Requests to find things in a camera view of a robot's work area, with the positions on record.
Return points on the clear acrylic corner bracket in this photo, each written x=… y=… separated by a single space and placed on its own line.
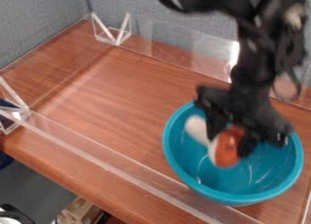
x=111 y=35

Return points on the blue plastic bowl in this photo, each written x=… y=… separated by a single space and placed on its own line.
x=260 y=176

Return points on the black white object bottom left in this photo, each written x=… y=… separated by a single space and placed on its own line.
x=13 y=216

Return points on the clear acrylic left bracket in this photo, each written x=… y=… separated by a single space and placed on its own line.
x=13 y=109

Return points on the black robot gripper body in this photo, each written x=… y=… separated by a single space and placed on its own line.
x=246 y=101

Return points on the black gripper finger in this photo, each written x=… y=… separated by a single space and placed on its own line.
x=216 y=122
x=247 y=144

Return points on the clear acrylic back barrier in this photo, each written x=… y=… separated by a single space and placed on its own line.
x=185 y=57

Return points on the light wooden block below table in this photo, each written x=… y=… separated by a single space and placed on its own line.
x=80 y=212

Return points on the toy mushroom brown cap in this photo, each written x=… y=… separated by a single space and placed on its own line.
x=223 y=146

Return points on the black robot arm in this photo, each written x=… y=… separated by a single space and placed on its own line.
x=270 y=28

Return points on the clear acrylic barrier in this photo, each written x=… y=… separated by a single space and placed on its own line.
x=136 y=193
x=185 y=57

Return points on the clear acrylic front barrier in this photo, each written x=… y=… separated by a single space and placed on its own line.
x=136 y=193

